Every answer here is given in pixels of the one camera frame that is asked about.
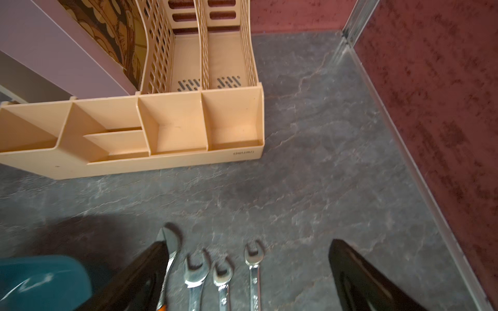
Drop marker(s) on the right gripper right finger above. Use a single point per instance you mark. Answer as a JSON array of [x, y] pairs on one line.
[[360, 286]]

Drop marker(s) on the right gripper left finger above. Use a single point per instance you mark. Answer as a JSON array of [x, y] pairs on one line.
[[138, 286]]

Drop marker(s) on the orange handled adjustable wrench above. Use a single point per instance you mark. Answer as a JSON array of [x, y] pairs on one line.
[[170, 235]]

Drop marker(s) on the teal plastic storage tray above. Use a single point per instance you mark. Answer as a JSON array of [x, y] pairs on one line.
[[52, 282]]

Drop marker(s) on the wooden desk file organizer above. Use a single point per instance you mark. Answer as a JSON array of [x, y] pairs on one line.
[[200, 102]]

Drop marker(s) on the purple folder in organizer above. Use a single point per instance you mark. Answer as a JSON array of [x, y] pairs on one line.
[[42, 36]]

